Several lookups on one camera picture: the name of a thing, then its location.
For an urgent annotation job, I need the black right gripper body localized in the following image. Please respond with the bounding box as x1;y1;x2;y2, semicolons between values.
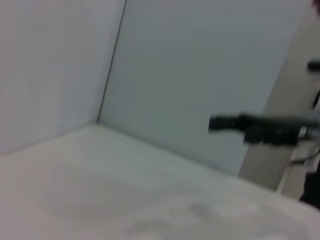
238;112;302;146

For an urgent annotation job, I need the black background bar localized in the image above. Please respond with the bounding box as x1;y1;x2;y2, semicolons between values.
306;59;320;74

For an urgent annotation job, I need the dark background equipment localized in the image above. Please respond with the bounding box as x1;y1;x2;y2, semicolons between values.
299;159;320;211

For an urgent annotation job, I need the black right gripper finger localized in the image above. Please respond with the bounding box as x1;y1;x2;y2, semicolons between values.
208;114;241;131

